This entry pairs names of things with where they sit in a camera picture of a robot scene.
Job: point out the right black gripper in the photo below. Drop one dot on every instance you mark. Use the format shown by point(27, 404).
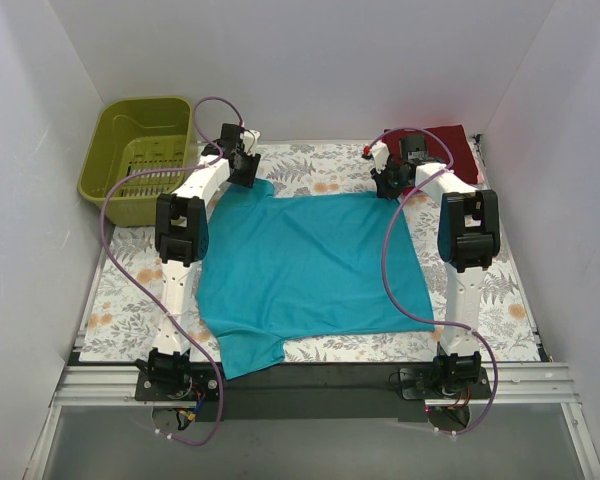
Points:
point(387, 181)

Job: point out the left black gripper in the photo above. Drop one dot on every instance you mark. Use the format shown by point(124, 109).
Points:
point(245, 168)

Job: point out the teal t shirt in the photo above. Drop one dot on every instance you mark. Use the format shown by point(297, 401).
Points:
point(280, 269)

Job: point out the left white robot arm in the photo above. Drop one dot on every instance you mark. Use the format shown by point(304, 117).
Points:
point(182, 241)

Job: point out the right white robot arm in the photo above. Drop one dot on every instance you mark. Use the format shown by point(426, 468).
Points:
point(468, 240)

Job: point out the dark red folded t shirt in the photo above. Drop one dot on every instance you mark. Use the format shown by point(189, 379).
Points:
point(454, 138)

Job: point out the pink folded t shirt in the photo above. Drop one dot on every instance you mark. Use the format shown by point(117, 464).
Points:
point(479, 165)

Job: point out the olive green plastic basket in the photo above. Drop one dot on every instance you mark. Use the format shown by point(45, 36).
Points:
point(134, 136)

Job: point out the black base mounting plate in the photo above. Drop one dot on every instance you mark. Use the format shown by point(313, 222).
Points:
point(299, 391)

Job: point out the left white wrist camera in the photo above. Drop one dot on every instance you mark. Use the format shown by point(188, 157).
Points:
point(250, 140)

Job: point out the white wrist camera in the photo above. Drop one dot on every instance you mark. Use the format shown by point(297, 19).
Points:
point(250, 140)
point(379, 153)

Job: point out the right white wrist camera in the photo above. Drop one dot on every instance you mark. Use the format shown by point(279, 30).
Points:
point(379, 153)

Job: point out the aluminium frame rail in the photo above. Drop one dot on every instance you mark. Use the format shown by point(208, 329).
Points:
point(98, 385)

